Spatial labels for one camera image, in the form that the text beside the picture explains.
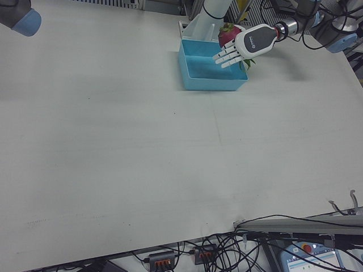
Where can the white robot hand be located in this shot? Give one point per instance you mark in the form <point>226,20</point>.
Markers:
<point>255,41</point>

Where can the pink dragon fruit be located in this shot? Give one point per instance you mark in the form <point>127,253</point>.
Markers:
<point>227,35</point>

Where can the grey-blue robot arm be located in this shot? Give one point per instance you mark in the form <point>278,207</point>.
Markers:
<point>22,20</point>
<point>292,27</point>

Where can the empty light blue plastic bin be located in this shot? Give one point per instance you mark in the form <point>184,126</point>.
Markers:
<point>210,82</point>

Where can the grey vent grille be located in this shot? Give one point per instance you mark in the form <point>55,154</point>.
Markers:
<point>119,3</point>

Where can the black hub with orange ports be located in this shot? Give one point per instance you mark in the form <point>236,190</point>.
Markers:
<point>205,255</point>
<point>161,259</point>

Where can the teach pendant with red button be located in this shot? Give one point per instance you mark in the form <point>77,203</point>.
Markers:
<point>312,260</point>

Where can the white robot mount stand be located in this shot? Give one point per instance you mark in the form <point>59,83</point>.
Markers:
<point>202,28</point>

